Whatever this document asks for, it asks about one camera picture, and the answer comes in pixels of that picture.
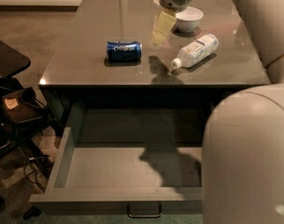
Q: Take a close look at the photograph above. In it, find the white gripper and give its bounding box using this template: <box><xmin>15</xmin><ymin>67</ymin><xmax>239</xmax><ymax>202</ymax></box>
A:
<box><xmin>151</xmin><ymin>0</ymin><xmax>193</xmax><ymax>48</ymax></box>

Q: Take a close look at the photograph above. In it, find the blue pepsi can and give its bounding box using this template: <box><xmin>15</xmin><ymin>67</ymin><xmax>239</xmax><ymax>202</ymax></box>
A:
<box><xmin>106</xmin><ymin>41</ymin><xmax>142</xmax><ymax>62</ymax></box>

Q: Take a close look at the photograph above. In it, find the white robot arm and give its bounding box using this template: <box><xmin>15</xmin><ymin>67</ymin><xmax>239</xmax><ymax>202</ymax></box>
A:
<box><xmin>202</xmin><ymin>0</ymin><xmax>284</xmax><ymax>224</ymax></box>

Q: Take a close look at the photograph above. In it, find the open grey top drawer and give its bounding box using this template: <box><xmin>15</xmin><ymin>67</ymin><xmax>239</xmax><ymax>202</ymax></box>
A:
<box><xmin>30</xmin><ymin>104</ymin><xmax>204</xmax><ymax>215</ymax></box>

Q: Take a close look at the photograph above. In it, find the white ceramic bowl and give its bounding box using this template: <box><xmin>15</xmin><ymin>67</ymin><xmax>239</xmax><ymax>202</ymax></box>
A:
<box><xmin>176</xmin><ymin>7</ymin><xmax>204</xmax><ymax>33</ymax></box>

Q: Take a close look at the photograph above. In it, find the clear plastic water bottle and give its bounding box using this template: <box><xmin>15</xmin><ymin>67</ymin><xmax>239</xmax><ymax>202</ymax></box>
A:
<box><xmin>171</xmin><ymin>34</ymin><xmax>219</xmax><ymax>69</ymax></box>

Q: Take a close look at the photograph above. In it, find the grey counter cabinet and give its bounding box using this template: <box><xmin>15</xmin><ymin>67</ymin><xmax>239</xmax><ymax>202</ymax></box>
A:
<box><xmin>39</xmin><ymin>0</ymin><xmax>269</xmax><ymax>126</ymax></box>

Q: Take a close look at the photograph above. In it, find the black office chair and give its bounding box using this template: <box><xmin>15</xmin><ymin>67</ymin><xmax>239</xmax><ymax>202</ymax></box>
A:
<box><xmin>0</xmin><ymin>40</ymin><xmax>53</xmax><ymax>159</ymax></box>

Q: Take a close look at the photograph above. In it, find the dark bag with tag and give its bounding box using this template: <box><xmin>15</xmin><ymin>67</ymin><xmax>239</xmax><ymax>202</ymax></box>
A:
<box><xmin>2</xmin><ymin>88</ymin><xmax>46</xmax><ymax>124</ymax></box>

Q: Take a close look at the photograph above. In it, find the black floor cable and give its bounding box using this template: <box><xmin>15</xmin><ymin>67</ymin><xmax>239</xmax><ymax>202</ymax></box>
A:
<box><xmin>22</xmin><ymin>154</ymin><xmax>51</xmax><ymax>193</ymax></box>

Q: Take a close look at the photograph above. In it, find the metal drawer handle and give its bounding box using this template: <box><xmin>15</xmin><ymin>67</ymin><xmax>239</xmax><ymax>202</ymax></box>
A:
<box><xmin>127</xmin><ymin>203</ymin><xmax>162</xmax><ymax>218</ymax></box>

